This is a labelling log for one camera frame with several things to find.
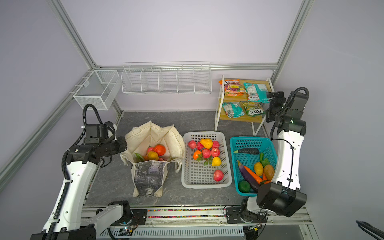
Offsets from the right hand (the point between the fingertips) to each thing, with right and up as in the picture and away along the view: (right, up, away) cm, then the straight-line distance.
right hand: (266, 98), depth 70 cm
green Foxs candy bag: (+3, -2, +26) cm, 27 cm away
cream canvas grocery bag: (-57, -38, +1) cm, 68 cm away
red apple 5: (-21, -41, +12) cm, 48 cm away
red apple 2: (-36, -25, +24) cm, 50 cm away
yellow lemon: (-22, -34, +18) cm, 45 cm away
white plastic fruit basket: (-34, -42, +17) cm, 57 cm away
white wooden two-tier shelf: (+5, -11, +23) cm, 26 cm away
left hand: (-68, -22, +2) cm, 72 cm away
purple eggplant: (-2, -44, +11) cm, 46 cm away
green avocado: (-9, -44, +7) cm, 46 cm away
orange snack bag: (-13, +8, +12) cm, 20 cm away
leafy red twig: (-27, -34, +21) cm, 48 cm away
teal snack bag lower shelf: (-10, -2, +26) cm, 28 cm away
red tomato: (-56, -27, +19) cm, 65 cm away
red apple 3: (-27, -30, +20) cm, 45 cm away
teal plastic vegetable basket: (+10, -25, +23) cm, 35 cm away
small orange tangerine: (-34, -30, +19) cm, 49 cm away
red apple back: (-32, -26, +24) cm, 47 cm away
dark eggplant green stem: (+4, -29, +24) cm, 38 cm away
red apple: (-63, -28, +23) cm, 72 cm away
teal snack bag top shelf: (0, +5, +10) cm, 12 cm away
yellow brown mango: (-58, -29, +12) cm, 66 cm away
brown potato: (+6, -38, +10) cm, 40 cm away
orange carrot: (+1, -43, +12) cm, 45 cm away
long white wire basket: (-54, +19, +29) cm, 64 cm away
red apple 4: (-22, -29, +21) cm, 42 cm away
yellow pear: (-27, -24, +23) cm, 43 cm away
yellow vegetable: (+2, -37, +15) cm, 40 cm away
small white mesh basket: (-99, +11, +28) cm, 103 cm away
